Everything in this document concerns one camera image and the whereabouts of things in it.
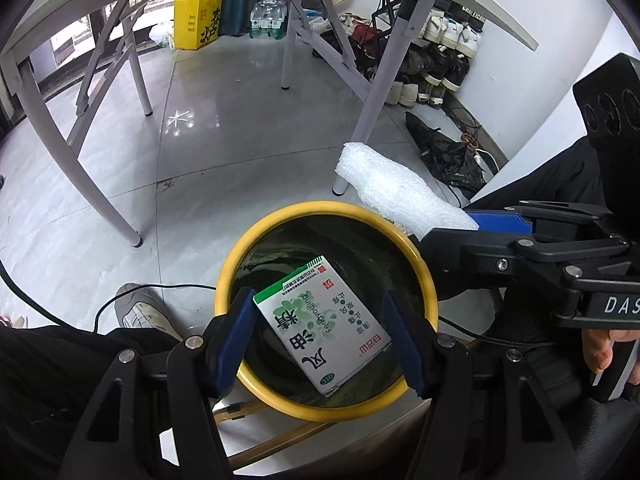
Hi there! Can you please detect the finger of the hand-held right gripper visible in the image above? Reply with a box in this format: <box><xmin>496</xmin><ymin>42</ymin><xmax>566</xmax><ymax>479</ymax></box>
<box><xmin>462</xmin><ymin>200</ymin><xmax>631</xmax><ymax>241</ymax></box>
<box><xmin>420</xmin><ymin>227</ymin><xmax>631</xmax><ymax>288</ymax></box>

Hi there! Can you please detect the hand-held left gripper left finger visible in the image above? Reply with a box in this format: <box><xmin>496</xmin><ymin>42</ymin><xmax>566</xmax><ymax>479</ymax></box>
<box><xmin>65</xmin><ymin>287</ymin><xmax>256</xmax><ymax>480</ymax></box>

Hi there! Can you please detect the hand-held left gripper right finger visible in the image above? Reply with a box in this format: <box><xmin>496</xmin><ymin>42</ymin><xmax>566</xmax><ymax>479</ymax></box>
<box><xmin>382</xmin><ymin>291</ymin><xmax>583</xmax><ymax>480</ymax></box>

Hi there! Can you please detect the white green medicine box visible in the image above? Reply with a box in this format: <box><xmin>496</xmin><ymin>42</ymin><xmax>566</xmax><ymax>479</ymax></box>
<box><xmin>252</xmin><ymin>256</ymin><xmax>392</xmax><ymax>398</ymax></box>

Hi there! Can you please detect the white bubble wrap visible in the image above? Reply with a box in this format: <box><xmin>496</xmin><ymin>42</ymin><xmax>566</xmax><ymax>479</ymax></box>
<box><xmin>334</xmin><ymin>142</ymin><xmax>478</xmax><ymax>236</ymax></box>

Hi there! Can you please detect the yellow rimmed trash bin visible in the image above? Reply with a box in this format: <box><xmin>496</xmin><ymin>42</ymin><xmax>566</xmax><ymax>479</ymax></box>
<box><xmin>215</xmin><ymin>201</ymin><xmax>440</xmax><ymax>422</ymax></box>

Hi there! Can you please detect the person's right hand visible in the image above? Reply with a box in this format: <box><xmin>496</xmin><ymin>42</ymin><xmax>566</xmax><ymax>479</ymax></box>
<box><xmin>582</xmin><ymin>327</ymin><xmax>614</xmax><ymax>376</ymax></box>

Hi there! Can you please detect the black plastic bag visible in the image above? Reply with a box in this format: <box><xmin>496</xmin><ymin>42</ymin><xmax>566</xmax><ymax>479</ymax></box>
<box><xmin>405</xmin><ymin>111</ymin><xmax>485</xmax><ymax>196</ymax></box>

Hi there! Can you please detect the person's grey sneaker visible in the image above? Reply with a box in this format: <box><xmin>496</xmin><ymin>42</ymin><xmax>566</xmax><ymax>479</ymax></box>
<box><xmin>115</xmin><ymin>282</ymin><xmax>182</xmax><ymax>342</ymax></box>

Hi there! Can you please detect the row of shoes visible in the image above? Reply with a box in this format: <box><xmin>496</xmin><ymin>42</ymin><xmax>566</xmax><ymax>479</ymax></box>
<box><xmin>385</xmin><ymin>0</ymin><xmax>488</xmax><ymax>108</ymax></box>

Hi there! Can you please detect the person's left leg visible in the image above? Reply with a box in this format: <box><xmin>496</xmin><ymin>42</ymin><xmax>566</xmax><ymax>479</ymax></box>
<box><xmin>0</xmin><ymin>325</ymin><xmax>183</xmax><ymax>480</ymax></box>

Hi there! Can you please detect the black folding stand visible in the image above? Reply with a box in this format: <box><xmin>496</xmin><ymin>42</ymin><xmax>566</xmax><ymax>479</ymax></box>
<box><xmin>370</xmin><ymin>0</ymin><xmax>416</xmax><ymax>46</ymax></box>

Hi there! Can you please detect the pile of dark shoes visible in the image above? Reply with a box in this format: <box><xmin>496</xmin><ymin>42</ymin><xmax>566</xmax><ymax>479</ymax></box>
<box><xmin>300</xmin><ymin>12</ymin><xmax>383</xmax><ymax>81</ymax></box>

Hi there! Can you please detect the pack of water bottles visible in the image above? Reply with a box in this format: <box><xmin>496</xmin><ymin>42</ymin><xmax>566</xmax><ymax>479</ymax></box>
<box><xmin>249</xmin><ymin>0</ymin><xmax>288</xmax><ymax>40</ymax></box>

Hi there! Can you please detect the white plastic bag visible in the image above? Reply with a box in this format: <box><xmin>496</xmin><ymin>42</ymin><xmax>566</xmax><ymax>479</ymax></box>
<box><xmin>149</xmin><ymin>21</ymin><xmax>176</xmax><ymax>48</ymax></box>

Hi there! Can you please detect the yellow carton bag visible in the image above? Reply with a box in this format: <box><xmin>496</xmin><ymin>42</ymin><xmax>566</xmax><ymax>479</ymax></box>
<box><xmin>173</xmin><ymin>0</ymin><xmax>235</xmax><ymax>51</ymax></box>

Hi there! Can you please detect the blue curtain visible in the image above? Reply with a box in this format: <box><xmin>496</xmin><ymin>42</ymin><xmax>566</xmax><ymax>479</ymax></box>
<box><xmin>210</xmin><ymin>0</ymin><xmax>253</xmax><ymax>37</ymax></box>

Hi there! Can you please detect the thick black cable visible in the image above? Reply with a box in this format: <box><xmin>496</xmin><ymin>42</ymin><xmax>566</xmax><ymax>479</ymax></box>
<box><xmin>0</xmin><ymin>260</ymin><xmax>58</xmax><ymax>328</ymax></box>

